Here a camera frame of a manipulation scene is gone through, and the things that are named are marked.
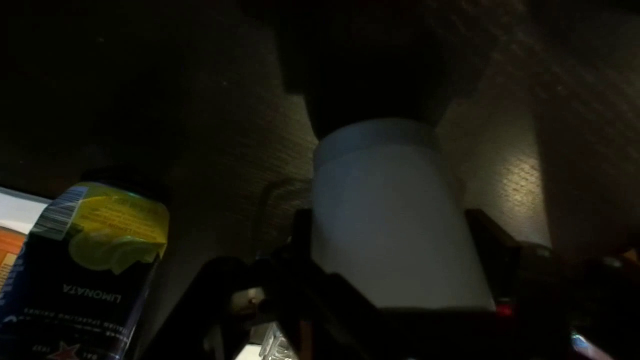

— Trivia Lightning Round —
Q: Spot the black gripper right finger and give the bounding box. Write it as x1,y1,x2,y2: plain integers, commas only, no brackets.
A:
464,208,640,360

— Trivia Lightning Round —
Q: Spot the yellow black drink can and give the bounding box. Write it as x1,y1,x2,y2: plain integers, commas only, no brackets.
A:
0,179,172,360

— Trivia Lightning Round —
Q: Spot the grey panda print cup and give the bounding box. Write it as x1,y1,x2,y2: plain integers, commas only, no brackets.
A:
310,117,498,312

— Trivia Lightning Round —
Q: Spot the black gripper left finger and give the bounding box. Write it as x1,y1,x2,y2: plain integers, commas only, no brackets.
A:
141,208,377,360

